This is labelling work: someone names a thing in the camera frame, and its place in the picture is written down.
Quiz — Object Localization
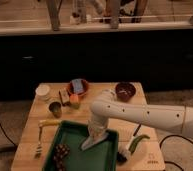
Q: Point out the blue sponge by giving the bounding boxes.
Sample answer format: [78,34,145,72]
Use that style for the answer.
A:
[72,79,84,94]

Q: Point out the yellow handled fork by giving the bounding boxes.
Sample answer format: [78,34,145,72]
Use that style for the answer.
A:
[34,119,61,158]

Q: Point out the black cable right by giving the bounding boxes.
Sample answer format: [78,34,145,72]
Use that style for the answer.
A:
[159,134,193,171]

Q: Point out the white plastic cup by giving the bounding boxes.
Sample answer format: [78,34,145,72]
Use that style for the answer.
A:
[35,84,50,101]

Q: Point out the dark metal cup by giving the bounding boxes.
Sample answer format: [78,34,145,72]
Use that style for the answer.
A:
[49,102,62,118]

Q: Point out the green plastic tray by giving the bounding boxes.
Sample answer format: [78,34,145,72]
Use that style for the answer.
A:
[42,121,119,171]

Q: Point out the black cable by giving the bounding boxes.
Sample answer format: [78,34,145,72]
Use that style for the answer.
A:
[0,105,19,153]
[159,134,193,171]

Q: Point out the dark red grape bunch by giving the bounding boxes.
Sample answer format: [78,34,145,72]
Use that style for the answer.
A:
[53,144,70,171]

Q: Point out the green cucumber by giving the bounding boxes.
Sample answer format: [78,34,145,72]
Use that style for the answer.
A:
[129,134,150,155]

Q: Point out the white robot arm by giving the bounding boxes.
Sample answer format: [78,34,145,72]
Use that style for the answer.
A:
[89,90,193,139]

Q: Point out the black cable left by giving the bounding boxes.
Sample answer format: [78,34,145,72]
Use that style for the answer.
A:
[0,105,19,153]

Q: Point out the orange bowl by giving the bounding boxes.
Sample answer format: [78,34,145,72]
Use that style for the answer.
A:
[67,78,89,97]

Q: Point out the dark red bowl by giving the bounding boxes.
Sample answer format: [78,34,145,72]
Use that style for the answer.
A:
[115,82,136,102]

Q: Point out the brown wooden block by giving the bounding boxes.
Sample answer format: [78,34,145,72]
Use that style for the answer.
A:
[59,89,70,106]

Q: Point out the grey blue towel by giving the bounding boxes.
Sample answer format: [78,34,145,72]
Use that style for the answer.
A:
[81,133,108,151]

